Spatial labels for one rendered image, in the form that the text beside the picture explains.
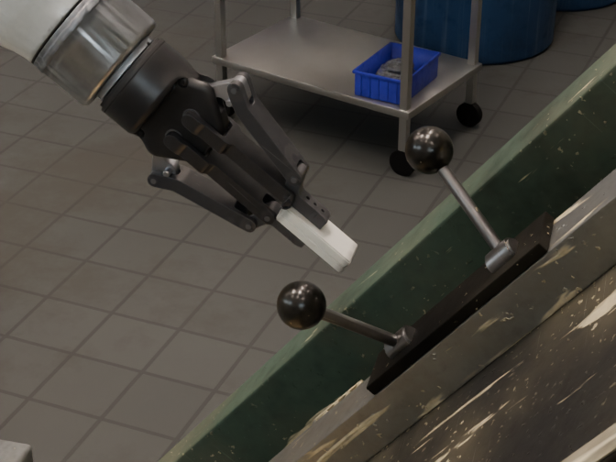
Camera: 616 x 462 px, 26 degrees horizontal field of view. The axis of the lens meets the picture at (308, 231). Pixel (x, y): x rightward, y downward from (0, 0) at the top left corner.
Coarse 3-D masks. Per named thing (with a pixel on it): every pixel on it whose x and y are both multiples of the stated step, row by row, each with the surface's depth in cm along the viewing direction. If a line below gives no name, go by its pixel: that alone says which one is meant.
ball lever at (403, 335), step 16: (288, 288) 101; (304, 288) 101; (288, 304) 100; (304, 304) 100; (320, 304) 101; (288, 320) 101; (304, 320) 100; (320, 320) 101; (336, 320) 103; (352, 320) 104; (368, 336) 105; (384, 336) 106; (400, 336) 106
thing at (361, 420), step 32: (608, 192) 95; (576, 224) 96; (608, 224) 95; (544, 256) 97; (576, 256) 97; (608, 256) 96; (512, 288) 99; (544, 288) 98; (576, 288) 98; (480, 320) 101; (512, 320) 101; (448, 352) 104; (480, 352) 103; (416, 384) 106; (448, 384) 105; (352, 416) 109; (384, 416) 108; (416, 416) 107; (288, 448) 118; (320, 448) 112; (352, 448) 111
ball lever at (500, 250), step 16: (432, 128) 103; (416, 144) 102; (432, 144) 102; (448, 144) 103; (416, 160) 103; (432, 160) 102; (448, 160) 103; (448, 176) 103; (464, 192) 102; (464, 208) 102; (480, 224) 101; (496, 240) 101; (512, 240) 101; (496, 256) 100; (512, 256) 100
